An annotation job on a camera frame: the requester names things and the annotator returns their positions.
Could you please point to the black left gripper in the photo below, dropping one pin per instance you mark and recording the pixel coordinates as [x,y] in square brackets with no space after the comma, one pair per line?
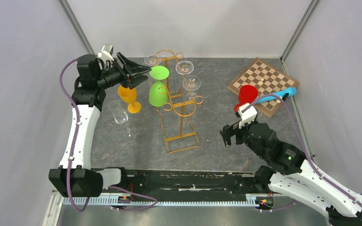
[133,68]

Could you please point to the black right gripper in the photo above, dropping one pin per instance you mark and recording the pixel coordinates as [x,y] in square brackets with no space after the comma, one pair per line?
[228,131]

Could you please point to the orange wine glass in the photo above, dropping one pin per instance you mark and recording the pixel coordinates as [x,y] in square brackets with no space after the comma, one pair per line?
[129,96]

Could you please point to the clear wine glass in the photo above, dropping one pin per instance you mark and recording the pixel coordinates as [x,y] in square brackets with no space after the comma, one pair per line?
[184,67]
[152,59]
[121,118]
[191,83]

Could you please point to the green wine glass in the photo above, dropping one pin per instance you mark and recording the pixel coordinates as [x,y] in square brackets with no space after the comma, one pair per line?
[158,94]

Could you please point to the red wine glass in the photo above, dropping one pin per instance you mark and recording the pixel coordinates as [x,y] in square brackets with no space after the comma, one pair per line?
[247,94]

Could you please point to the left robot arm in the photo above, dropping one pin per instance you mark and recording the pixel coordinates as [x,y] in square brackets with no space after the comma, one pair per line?
[74,176]

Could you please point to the black chess piece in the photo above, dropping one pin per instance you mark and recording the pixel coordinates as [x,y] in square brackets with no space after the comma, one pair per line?
[284,98]

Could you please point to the wooden chessboard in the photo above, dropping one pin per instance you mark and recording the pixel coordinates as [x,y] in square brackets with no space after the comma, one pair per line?
[260,78]

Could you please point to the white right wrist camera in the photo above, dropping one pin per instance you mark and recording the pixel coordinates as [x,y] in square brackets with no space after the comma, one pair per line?
[247,114]

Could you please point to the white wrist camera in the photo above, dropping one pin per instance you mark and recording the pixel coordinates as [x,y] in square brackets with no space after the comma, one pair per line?
[106,53]
[247,114]

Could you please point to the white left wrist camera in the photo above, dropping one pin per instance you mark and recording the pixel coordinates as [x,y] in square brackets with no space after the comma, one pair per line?
[106,53]

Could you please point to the gold wire glass rack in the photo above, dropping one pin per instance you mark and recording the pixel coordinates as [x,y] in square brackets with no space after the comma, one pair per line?
[183,103]

